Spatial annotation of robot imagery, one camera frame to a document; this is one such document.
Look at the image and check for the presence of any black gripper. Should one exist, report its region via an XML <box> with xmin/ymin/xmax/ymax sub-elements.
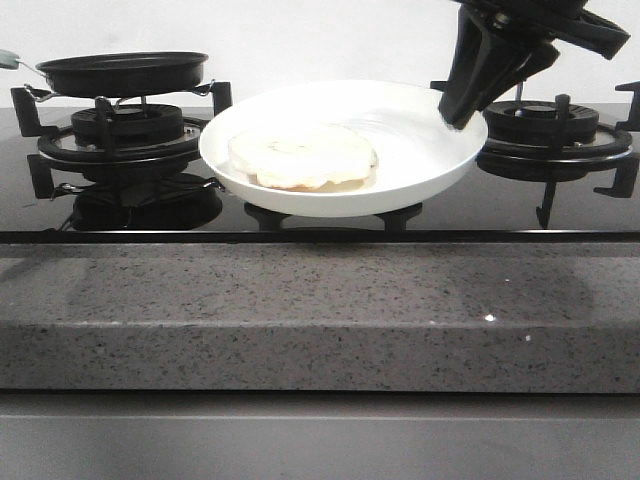
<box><xmin>438</xmin><ymin>1</ymin><xmax>630</xmax><ymax>129</ymax></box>

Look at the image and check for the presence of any white round plate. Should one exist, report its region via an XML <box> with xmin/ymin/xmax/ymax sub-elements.
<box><xmin>199</xmin><ymin>80</ymin><xmax>488</xmax><ymax>218</ymax></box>

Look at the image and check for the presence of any fried egg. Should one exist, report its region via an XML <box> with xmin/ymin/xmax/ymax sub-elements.
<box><xmin>228</xmin><ymin>123</ymin><xmax>378</xmax><ymax>190</ymax></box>

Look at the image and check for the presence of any black frying pan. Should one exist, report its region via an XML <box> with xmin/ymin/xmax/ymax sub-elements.
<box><xmin>0</xmin><ymin>48</ymin><xmax>210</xmax><ymax>99</ymax></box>

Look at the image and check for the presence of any right black gas burner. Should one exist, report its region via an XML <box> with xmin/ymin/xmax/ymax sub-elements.
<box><xmin>483</xmin><ymin>100</ymin><xmax>599</xmax><ymax>146</ymax></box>

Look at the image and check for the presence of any black gas burner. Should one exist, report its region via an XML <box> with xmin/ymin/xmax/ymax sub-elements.
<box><xmin>71</xmin><ymin>104</ymin><xmax>184</xmax><ymax>148</ymax></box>
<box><xmin>483</xmin><ymin>100</ymin><xmax>599</xmax><ymax>146</ymax></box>

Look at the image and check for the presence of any black glass gas hob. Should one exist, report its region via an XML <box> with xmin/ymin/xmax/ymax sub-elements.
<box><xmin>1</xmin><ymin>108</ymin><xmax>639</xmax><ymax>244</ymax></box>

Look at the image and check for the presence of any left black gas burner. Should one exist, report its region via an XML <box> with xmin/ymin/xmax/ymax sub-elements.
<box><xmin>71</xmin><ymin>104</ymin><xmax>184</xmax><ymax>148</ymax></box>

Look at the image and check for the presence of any left black pan support grate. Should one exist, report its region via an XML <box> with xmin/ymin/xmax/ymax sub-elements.
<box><xmin>11</xmin><ymin>85</ymin><xmax>208</xmax><ymax>198</ymax></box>

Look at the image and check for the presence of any grey cabinet front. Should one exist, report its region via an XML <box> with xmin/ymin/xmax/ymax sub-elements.
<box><xmin>1</xmin><ymin>392</ymin><xmax>639</xmax><ymax>479</ymax></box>

